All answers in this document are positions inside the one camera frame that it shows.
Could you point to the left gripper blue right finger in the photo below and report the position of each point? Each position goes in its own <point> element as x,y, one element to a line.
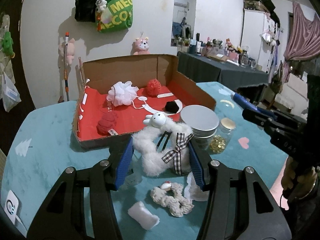
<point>198,164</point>

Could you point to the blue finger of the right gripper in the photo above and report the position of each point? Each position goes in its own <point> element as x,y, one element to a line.
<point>244,104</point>
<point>274,123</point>

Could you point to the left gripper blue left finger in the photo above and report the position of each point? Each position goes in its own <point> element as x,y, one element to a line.
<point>123,165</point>

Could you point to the translucent white sachet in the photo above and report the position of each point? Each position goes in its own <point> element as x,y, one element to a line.
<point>192,190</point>

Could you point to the white fluffy bunny scrunchie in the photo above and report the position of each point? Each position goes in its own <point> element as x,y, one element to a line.
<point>163,144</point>

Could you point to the cream knitted scrunchie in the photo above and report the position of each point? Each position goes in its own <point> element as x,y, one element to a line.
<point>170,195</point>

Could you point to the white cloth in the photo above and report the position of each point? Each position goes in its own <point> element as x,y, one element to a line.
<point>143,216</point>

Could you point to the red knitted pouch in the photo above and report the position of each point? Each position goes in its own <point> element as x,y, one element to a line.
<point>107,122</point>

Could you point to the black fluffy pompom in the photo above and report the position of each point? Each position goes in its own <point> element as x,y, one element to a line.
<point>171,107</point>

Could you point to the white mesh bath pouf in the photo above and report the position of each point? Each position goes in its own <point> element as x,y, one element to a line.
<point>125,94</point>

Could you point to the red mesh bath pouf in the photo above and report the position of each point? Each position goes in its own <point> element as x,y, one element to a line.
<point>153,87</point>

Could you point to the person right hand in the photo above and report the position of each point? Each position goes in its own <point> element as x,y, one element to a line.
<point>298,179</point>

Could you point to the small jar golden capsules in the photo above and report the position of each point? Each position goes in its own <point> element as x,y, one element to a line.
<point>222,136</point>

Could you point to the large glass jar metal lid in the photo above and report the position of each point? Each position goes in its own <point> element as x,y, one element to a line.
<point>203,121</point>

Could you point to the dark cloth side table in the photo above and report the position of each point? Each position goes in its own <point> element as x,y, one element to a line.
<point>202,69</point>

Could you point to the cardboard box red lining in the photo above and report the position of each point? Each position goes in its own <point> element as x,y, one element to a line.
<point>101,75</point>

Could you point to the white wardrobe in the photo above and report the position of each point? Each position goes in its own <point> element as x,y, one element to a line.
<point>254,24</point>

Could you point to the pink curtain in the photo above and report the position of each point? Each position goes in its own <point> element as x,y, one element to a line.
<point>303,44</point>

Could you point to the pink cat plush hanging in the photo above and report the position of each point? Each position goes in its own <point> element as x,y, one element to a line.
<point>141,46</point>

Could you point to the white charger device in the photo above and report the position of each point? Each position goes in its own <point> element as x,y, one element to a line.
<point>11,206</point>

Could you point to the plastic bag on door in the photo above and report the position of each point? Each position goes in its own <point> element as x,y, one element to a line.
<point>10,95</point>

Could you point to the green tote bag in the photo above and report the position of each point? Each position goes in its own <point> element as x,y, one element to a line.
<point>117,16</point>

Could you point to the green plush toy on door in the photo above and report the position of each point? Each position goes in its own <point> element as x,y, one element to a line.
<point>7,45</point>

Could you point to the wall mirror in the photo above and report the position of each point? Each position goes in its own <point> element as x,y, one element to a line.
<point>183,21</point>

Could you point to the pink plush on wall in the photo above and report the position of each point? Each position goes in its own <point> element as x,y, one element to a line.
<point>70,50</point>

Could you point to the mop handle orange tip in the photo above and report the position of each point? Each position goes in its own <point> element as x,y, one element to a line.
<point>65,65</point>

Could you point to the white panda plush keychain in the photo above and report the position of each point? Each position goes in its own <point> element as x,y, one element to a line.
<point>101,5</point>

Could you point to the black bag on wall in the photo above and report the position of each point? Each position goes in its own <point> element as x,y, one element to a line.
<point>85,10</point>

